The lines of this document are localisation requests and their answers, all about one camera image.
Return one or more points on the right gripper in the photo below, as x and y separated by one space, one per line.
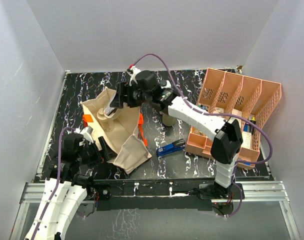
118 102

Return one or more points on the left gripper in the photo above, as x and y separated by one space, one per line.
108 153

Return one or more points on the clear bottle silver cap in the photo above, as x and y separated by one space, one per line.
109 111

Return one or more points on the canvas tote bag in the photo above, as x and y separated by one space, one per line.
124 140

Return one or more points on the orange bag handle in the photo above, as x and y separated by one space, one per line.
86 118

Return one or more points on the white square bottle black cap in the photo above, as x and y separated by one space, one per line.
165 84

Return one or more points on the green bottle white cap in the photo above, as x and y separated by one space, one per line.
168 120

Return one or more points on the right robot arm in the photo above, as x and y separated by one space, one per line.
225 134

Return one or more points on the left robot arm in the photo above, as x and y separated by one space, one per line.
65 188

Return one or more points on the blue stapler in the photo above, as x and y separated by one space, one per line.
171 148

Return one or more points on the yellow spiral notebook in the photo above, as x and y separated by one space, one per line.
198 132

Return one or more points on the yellow highlighter marker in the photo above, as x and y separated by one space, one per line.
251 126

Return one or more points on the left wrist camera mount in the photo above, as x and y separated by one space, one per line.
87 134

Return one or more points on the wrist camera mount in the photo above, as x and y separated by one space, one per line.
132 71
87 134

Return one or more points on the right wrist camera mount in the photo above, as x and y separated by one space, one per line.
132 71

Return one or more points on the metal base rail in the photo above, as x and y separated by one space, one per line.
187 193

